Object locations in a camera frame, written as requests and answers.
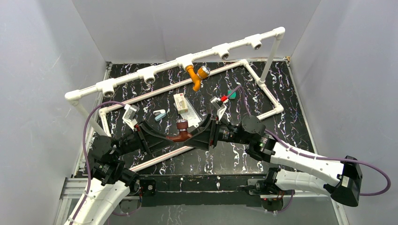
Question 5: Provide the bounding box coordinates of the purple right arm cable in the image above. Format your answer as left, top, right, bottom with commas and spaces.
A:
226, 85, 392, 215

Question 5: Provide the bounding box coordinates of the light blue tape roll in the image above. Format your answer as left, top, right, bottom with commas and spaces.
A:
153, 109, 166, 122

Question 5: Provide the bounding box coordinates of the aluminium rail frame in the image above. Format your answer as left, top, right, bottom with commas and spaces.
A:
56, 170, 334, 225

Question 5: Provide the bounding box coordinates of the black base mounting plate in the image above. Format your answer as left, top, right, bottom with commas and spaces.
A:
119, 173, 285, 212

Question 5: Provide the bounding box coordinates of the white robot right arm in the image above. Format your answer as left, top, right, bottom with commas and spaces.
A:
184, 115, 363, 207

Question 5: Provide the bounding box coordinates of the brown water faucet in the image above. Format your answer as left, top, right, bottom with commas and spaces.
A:
166, 119, 192, 143

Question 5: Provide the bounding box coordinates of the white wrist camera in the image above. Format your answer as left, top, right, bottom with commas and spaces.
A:
210, 96, 228, 120
122, 104, 139, 130

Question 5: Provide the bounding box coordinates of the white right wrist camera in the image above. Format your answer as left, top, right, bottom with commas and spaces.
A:
210, 96, 228, 120

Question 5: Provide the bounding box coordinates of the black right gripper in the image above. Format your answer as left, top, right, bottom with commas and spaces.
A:
184, 113, 251, 151

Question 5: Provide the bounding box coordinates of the small cardboard box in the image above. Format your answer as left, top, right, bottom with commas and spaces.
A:
173, 93, 188, 114

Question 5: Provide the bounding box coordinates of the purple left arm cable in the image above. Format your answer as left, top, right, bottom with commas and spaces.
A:
67, 101, 138, 225

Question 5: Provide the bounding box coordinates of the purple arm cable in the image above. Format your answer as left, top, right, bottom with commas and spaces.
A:
226, 85, 392, 215
67, 101, 138, 225

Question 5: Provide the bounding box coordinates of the white PVC pipe frame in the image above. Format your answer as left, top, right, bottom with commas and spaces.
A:
64, 26, 286, 173

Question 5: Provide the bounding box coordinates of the orange water faucet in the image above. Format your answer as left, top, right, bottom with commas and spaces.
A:
185, 65, 210, 91

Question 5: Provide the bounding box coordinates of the clear plastic bag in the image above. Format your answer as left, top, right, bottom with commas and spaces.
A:
179, 99, 202, 128

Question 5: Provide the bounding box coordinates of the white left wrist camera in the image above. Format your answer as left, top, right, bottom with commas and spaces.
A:
122, 104, 139, 130

